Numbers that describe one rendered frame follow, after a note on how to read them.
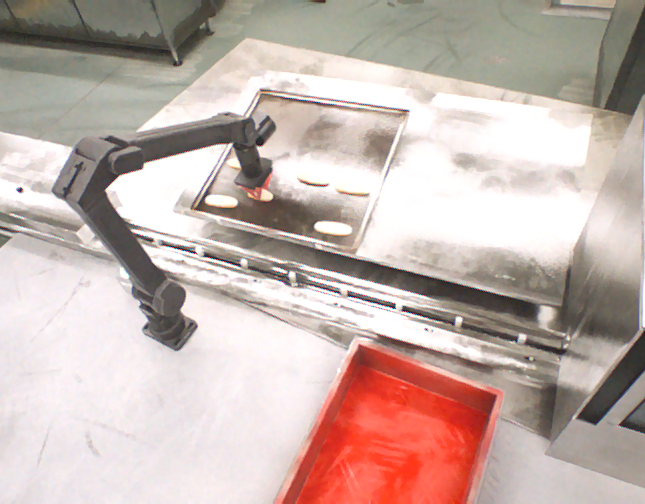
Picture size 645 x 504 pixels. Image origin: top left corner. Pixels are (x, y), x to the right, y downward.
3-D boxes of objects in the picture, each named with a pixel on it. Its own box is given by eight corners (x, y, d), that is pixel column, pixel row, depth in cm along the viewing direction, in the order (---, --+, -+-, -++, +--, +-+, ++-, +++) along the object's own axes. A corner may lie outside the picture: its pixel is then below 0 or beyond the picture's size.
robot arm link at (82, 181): (29, 177, 85) (66, 195, 81) (86, 127, 91) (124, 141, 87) (140, 306, 121) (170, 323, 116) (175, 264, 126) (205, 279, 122)
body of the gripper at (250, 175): (274, 164, 135) (268, 145, 129) (255, 192, 130) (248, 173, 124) (254, 158, 137) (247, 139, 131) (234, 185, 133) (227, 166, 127)
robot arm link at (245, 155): (226, 143, 123) (244, 150, 121) (242, 125, 126) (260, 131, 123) (233, 162, 128) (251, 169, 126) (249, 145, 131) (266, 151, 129)
